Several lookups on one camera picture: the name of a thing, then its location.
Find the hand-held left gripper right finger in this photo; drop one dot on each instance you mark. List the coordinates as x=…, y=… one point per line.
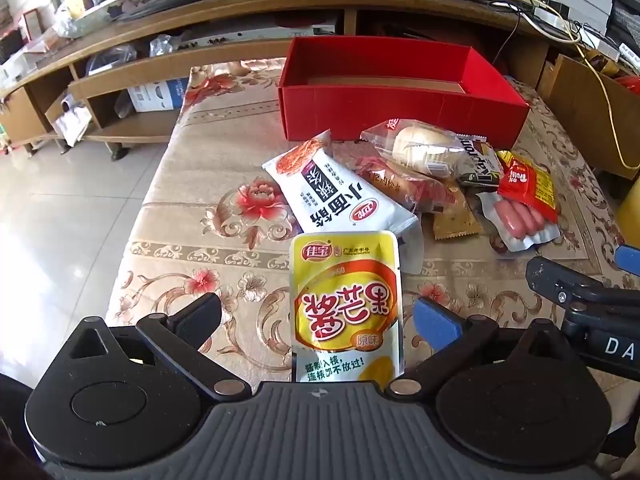
x=435, y=321

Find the white plastic bag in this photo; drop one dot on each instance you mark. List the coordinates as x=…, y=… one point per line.
x=72, y=120

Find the pink cake pack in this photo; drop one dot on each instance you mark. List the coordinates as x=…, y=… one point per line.
x=400, y=185

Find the red framed certificate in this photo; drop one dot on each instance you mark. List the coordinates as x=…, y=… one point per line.
x=30, y=25

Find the brown cardboard box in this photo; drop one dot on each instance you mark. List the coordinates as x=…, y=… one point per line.
x=575, y=105

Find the wooden TV stand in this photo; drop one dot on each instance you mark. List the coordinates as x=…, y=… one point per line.
x=250, y=15

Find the bun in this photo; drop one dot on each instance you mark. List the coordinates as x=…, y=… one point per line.
x=425, y=147

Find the floral tablecloth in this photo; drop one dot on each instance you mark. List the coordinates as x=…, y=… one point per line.
x=200, y=240

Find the golden brown snack packet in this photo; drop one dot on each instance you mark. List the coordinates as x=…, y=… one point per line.
x=455, y=222

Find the yellow trash bin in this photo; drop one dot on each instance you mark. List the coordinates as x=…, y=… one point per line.
x=631, y=220

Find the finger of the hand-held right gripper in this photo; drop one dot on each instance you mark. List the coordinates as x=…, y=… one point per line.
x=629, y=260
x=550, y=275

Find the red cardboard box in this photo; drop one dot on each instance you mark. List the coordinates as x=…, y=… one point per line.
x=350, y=115

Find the clear pack of pink sausages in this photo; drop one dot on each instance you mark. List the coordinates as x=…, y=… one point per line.
x=520, y=220

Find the green white wafer packet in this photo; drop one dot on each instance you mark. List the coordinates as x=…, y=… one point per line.
x=480, y=165

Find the red plastic bag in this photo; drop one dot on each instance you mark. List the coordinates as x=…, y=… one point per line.
x=630, y=85

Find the silver AV player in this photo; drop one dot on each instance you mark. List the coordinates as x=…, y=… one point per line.
x=240, y=37

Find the dark red cloth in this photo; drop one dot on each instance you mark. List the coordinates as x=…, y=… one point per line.
x=312, y=20

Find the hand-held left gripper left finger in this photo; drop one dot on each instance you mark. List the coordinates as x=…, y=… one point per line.
x=200, y=316

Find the white power strip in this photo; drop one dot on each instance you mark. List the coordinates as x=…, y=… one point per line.
x=560, y=25

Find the white and blue box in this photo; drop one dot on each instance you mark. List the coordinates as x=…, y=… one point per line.
x=160, y=95

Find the yellow snack pouch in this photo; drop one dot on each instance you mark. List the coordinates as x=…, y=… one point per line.
x=345, y=305

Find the black shelf rack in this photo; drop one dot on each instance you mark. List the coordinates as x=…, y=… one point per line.
x=627, y=10

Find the white purple-striped snack packet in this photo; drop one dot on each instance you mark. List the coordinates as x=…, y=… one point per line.
x=320, y=195

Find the clear plastic bag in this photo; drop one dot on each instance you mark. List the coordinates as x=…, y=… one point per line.
x=110, y=60
x=167, y=46

